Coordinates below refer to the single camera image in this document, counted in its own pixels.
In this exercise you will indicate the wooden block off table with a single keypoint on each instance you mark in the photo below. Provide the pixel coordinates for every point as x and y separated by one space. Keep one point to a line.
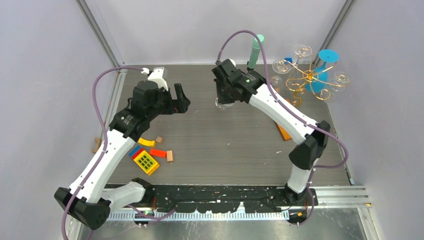
97 145

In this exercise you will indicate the tan wooden block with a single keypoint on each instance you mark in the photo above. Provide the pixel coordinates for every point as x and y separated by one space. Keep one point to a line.
169 156

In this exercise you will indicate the orange wooden rack base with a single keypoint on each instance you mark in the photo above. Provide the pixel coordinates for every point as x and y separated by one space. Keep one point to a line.
283 133

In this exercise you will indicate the yellow green window block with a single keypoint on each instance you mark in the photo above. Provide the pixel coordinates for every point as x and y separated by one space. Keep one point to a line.
147 163

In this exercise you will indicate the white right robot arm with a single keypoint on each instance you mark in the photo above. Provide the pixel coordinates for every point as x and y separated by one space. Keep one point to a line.
232 84

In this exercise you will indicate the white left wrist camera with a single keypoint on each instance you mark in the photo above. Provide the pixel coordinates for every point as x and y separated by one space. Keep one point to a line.
157 75

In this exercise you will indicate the orange flat block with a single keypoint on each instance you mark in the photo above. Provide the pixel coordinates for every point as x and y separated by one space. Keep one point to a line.
158 153

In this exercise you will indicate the gold wire glass rack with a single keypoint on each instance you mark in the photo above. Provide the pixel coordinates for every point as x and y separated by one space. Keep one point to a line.
301 77

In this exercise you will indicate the blue flat block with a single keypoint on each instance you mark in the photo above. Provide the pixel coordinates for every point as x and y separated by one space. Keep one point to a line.
134 150

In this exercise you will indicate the mint green microphone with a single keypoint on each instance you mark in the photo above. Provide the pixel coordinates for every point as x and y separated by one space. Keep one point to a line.
255 51

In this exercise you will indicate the slotted cable duct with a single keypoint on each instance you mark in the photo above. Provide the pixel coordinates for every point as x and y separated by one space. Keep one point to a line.
239 215

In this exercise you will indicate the blue plastic wine glass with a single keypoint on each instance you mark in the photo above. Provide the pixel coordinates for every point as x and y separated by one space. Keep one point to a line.
327 56

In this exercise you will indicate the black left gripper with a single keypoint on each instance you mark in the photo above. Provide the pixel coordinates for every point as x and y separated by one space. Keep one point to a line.
179 105

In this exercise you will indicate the aluminium frame rail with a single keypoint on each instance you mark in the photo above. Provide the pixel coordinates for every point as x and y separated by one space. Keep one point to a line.
352 196

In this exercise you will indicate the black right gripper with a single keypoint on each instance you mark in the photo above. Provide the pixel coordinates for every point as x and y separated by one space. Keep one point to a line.
221 99

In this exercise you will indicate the yellow curved block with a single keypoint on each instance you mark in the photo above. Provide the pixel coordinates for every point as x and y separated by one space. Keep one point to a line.
147 143

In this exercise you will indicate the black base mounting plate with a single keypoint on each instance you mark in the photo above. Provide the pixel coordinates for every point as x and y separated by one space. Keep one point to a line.
220 199

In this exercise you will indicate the red flat block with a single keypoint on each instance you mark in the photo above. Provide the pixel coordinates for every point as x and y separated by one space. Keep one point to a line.
138 153

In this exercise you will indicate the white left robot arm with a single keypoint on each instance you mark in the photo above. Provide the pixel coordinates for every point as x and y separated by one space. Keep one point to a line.
85 199

